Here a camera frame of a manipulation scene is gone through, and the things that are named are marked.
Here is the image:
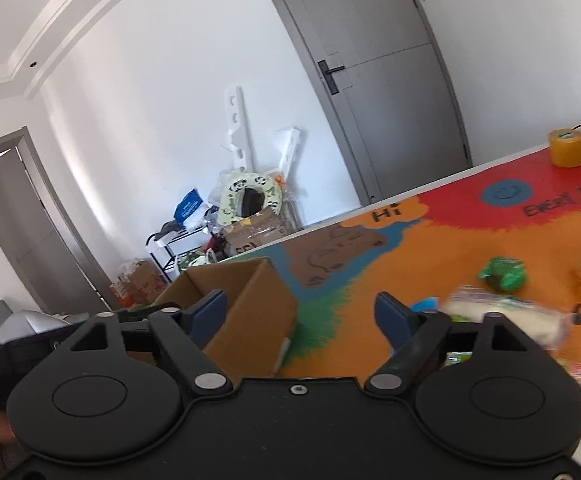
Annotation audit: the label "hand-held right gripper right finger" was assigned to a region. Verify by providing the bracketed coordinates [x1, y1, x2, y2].
[365, 291, 559, 401]

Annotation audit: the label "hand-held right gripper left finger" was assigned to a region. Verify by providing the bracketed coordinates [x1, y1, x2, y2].
[53, 290, 235, 402]

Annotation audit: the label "green snack packet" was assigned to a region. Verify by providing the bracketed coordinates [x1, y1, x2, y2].
[478, 256, 527, 292]

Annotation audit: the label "orange printed cardboard box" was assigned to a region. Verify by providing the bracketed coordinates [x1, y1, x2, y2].
[110, 260, 164, 309]

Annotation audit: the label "grey sofa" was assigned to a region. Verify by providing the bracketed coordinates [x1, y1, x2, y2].
[0, 300, 74, 346]

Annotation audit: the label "colourful cartoon table mat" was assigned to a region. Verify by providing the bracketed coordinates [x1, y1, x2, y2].
[250, 127, 581, 476]

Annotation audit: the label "black shoe rack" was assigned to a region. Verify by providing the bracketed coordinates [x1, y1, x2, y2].
[145, 219, 212, 282]

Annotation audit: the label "taped brown cardboard box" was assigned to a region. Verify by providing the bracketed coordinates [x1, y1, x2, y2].
[222, 207, 292, 257]

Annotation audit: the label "blue white bag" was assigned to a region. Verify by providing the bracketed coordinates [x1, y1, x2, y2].
[175, 189, 207, 224]

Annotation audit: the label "long white bread packet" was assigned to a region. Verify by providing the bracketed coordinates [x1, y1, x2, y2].
[443, 285, 569, 348]

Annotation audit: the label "panda print toilet seat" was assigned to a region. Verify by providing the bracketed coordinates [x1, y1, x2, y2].
[219, 172, 282, 224]

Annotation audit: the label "open grey interior door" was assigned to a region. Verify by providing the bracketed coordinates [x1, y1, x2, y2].
[0, 127, 107, 317]

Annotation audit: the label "white shelf boards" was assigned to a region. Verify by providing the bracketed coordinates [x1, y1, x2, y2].
[272, 129, 302, 182]

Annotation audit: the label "white holed plastic rack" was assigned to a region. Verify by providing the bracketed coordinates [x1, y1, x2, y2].
[222, 86, 254, 172]

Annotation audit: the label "yellow tape roll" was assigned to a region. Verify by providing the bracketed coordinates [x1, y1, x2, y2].
[548, 129, 581, 167]

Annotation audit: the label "black door handle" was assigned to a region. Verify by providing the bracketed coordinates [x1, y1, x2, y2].
[318, 60, 351, 95]

